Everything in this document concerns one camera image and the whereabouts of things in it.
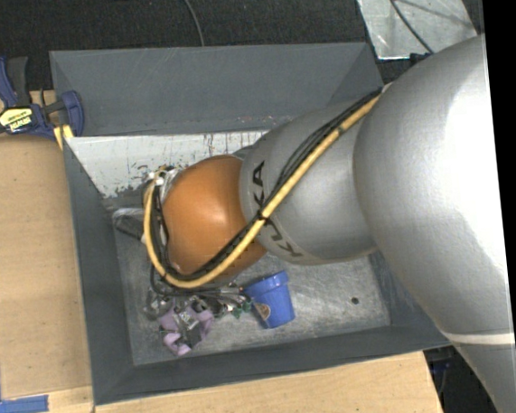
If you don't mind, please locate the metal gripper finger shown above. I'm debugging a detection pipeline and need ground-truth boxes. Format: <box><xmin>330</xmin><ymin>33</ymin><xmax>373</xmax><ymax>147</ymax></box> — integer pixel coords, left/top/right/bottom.
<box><xmin>183</xmin><ymin>324</ymin><xmax>205</xmax><ymax>351</ymax></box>
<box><xmin>175</xmin><ymin>308</ymin><xmax>199</xmax><ymax>331</ymax></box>

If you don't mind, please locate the lilac toy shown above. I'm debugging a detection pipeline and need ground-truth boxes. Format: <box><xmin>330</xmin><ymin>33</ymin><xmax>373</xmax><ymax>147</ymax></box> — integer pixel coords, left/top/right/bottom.
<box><xmin>156</xmin><ymin>301</ymin><xmax>220</xmax><ymax>359</ymax></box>

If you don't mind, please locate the blue plastic cup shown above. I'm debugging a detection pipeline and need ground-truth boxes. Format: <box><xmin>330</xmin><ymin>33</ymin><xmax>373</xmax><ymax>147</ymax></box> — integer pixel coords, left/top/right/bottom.
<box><xmin>240</xmin><ymin>268</ymin><xmax>297</xmax><ymax>332</ymax></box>

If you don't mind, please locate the pale wood board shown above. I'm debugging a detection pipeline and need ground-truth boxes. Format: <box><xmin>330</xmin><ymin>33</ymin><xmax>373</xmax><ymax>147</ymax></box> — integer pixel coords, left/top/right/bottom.
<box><xmin>0</xmin><ymin>127</ymin><xmax>95</xmax><ymax>400</ymax></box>

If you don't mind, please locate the grey metal bin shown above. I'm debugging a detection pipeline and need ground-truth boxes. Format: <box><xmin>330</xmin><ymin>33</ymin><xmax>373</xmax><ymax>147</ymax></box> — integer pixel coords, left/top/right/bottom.
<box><xmin>48</xmin><ymin>14</ymin><xmax>455</xmax><ymax>408</ymax></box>

